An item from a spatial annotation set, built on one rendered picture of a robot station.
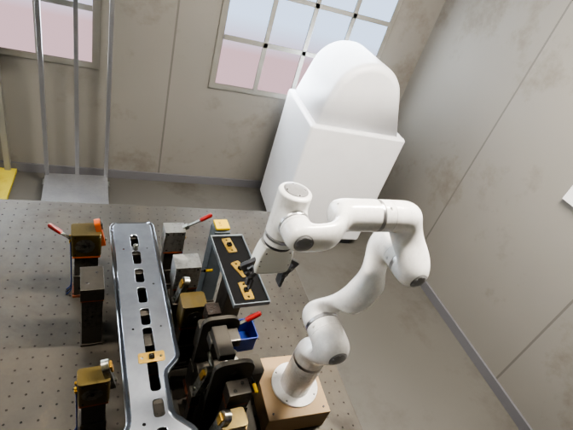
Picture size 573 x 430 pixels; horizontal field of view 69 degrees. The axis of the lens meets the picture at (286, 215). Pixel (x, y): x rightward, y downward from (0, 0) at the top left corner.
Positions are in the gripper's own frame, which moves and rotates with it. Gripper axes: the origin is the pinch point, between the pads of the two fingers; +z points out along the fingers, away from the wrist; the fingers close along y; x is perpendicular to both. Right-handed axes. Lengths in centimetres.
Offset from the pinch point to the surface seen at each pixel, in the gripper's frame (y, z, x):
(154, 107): -6, 72, -265
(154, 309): 22, 45, -30
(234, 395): 5.4, 32.8, 13.9
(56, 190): 65, 134, -228
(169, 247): 11, 48, -66
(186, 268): 10, 34, -40
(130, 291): 29, 45, -40
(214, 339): 9.0, 26.7, -1.7
